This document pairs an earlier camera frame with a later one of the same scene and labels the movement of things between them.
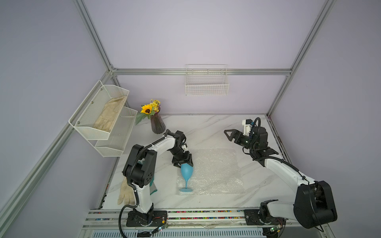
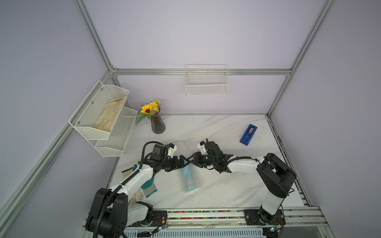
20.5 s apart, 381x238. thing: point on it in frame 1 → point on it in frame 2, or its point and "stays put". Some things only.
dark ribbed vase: (158, 125) stays put
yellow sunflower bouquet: (147, 110) stays put
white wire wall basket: (206, 80) stays put
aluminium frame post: (327, 8) stays put
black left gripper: (187, 158) → (180, 160)
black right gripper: (234, 133) → (196, 160)
